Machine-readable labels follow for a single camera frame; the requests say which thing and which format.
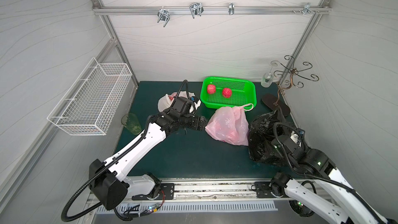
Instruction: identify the green plastic basket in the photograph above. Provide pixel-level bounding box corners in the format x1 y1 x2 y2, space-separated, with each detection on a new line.
200 76 257 111

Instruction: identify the white vent strip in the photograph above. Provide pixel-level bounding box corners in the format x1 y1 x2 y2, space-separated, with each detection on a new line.
94 201 278 215

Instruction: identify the red apple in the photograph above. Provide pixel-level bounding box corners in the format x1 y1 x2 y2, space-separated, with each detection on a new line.
207 84 217 94
222 88 232 99

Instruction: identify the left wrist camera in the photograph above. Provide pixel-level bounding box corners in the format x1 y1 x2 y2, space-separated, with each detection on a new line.
189 95 201 112

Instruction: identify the pink plastic bag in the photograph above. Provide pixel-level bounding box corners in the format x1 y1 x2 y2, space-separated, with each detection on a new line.
205 103 254 146

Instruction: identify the metal hook stand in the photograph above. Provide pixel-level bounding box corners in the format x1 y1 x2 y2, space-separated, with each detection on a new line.
261 55 319 117

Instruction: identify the metal crossbar rail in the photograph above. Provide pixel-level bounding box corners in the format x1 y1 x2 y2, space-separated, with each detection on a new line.
93 5 332 16

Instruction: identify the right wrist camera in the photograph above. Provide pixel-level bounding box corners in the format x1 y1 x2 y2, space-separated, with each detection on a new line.
290 129 305 146

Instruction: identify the white plastic bag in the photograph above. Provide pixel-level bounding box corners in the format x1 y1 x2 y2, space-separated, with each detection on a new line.
158 91 195 112

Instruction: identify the white wire basket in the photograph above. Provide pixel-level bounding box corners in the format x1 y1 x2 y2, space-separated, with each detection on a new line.
47 58 132 136

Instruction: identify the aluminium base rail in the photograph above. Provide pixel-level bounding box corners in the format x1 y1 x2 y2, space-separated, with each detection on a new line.
86 177 330 204

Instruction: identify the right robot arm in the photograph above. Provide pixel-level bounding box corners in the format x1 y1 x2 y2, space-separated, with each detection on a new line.
248 121 397 224

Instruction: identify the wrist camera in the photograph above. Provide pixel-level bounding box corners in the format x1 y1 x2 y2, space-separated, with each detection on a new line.
189 95 201 112
290 129 305 146

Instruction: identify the metal clamp hook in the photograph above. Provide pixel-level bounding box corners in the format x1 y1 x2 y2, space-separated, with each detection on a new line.
189 3 204 18
292 3 318 15
229 3 235 16
157 8 170 27

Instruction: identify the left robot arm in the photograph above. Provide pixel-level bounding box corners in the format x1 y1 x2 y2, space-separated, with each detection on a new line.
61 94 207 223

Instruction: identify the black plastic bag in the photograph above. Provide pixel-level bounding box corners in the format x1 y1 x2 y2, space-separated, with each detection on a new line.
248 108 309 167

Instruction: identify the clear glass bottle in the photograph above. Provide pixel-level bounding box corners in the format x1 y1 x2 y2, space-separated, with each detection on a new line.
261 67 274 88

